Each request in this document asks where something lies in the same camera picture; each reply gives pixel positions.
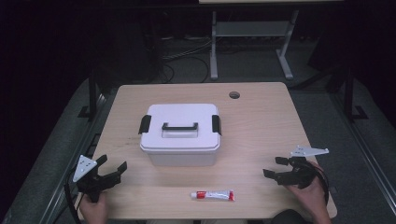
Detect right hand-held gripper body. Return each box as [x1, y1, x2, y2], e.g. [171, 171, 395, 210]
[279, 145, 330, 190]

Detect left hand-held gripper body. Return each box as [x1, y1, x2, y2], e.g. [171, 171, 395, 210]
[72, 154, 110, 203]

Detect white and red tube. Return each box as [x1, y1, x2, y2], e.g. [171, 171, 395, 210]
[190, 189, 236, 203]

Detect white plastic storage box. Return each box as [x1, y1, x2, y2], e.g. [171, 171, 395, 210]
[147, 147, 219, 168]

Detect person's right hand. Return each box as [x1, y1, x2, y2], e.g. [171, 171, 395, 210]
[286, 161, 331, 219]

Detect person's left hand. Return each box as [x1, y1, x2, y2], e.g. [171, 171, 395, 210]
[78, 191, 109, 224]

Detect person's dark clothing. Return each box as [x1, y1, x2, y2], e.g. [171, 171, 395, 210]
[270, 208, 303, 224]

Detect black metal stand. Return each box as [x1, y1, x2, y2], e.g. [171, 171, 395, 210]
[77, 68, 105, 121]
[341, 66, 369, 123]

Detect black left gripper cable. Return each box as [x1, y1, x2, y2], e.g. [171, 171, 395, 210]
[64, 169, 82, 224]

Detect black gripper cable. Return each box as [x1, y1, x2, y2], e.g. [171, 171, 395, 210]
[311, 161, 331, 205]
[64, 169, 82, 224]

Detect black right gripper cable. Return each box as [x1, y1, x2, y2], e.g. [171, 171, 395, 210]
[311, 161, 331, 205]

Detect aluminium rail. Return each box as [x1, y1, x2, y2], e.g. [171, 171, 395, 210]
[329, 92, 396, 217]
[38, 92, 110, 224]

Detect grey metal table frame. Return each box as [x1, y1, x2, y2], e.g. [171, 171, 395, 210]
[209, 9, 300, 80]

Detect black floor cables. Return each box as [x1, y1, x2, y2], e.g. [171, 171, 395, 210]
[160, 36, 213, 84]

